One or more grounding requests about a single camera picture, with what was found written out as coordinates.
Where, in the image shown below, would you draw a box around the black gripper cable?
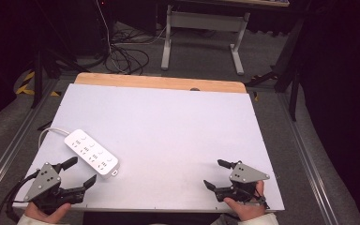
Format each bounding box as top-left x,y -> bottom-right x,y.
0,169 -> 41,225

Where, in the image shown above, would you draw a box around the person's left hand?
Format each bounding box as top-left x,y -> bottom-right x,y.
23,202 -> 73,225

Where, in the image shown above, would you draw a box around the person's right hand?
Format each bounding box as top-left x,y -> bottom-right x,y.
223,180 -> 267,221

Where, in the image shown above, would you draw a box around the yellow black floor tape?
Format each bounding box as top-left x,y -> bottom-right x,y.
14,70 -> 61,98

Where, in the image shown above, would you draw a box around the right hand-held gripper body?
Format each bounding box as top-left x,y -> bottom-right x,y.
215,160 -> 271,204

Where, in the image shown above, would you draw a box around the white metal desk frame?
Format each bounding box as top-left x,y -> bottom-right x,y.
160,4 -> 251,76

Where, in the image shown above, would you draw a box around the black tripod stand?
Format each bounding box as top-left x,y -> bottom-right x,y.
27,0 -> 92,110

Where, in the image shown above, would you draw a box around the metal floor rail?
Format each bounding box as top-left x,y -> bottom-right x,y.
276,92 -> 341,225
0,78 -> 60,201

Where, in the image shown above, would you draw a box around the white power strip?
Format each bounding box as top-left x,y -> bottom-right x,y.
63,128 -> 120,180

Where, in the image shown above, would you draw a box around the white board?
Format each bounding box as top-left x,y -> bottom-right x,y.
12,82 -> 286,214

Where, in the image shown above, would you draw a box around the thin white floor cable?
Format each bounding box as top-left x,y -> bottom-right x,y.
95,0 -> 129,75

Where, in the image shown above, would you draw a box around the white power strip cable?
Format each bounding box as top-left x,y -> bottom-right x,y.
37,127 -> 71,150

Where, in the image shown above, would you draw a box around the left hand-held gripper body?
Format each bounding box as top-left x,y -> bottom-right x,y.
22,161 -> 87,216

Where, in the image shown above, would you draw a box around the wooden table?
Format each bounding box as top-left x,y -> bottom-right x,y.
74,72 -> 248,94

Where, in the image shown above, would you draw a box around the black floor cables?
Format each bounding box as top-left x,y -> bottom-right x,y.
104,22 -> 151,76

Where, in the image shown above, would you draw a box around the black metal stand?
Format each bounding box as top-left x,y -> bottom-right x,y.
245,12 -> 308,122

